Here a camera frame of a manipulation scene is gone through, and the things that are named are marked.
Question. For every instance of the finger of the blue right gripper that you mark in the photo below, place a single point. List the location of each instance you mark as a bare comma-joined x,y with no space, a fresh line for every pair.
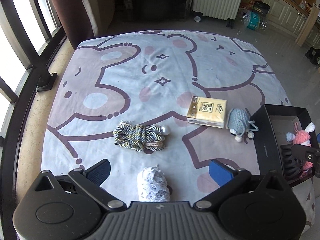
305,153

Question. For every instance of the plastic water bottle pack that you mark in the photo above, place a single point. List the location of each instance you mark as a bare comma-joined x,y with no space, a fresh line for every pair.
253,20

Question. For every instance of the red snack bag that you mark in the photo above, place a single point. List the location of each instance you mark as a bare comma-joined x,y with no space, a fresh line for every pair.
247,4

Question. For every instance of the dark tv cabinet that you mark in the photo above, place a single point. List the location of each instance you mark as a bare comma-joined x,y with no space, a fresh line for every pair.
152,10

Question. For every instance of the black cardboard box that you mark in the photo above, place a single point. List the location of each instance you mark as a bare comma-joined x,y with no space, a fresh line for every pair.
274,121

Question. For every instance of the striped rope scrunchie with pearl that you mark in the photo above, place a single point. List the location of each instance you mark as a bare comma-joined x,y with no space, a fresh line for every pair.
140,137

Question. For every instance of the yellow tissue pack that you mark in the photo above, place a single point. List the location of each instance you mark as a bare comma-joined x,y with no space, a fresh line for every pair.
207,112

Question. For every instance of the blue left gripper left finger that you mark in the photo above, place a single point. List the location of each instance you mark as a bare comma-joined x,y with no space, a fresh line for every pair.
99,172

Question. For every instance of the grey crochet elephant toy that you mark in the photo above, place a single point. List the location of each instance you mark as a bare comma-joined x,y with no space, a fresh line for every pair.
239,124

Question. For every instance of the cartoon bear bed sheet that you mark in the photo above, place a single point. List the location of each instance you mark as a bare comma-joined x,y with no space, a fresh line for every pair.
149,78

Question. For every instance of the black window frame railing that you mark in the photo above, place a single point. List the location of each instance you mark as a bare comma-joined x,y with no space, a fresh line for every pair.
31,35

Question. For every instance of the cream kitchen cabinets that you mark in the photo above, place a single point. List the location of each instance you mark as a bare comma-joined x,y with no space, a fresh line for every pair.
289,16

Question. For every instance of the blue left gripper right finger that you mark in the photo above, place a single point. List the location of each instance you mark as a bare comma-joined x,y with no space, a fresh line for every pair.
220,172

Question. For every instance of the pink crochet bunny doll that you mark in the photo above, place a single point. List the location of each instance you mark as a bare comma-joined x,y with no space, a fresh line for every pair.
302,137

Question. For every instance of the black bag on floor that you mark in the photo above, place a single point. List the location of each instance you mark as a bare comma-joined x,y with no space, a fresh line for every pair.
261,8

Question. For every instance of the black hair claw clip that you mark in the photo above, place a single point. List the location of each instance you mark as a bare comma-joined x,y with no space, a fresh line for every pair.
292,166

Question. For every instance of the white lace scrunchie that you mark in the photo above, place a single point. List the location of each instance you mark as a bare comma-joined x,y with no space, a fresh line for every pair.
152,185

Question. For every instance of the dark brown curtain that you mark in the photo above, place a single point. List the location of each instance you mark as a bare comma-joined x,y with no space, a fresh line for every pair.
84,19

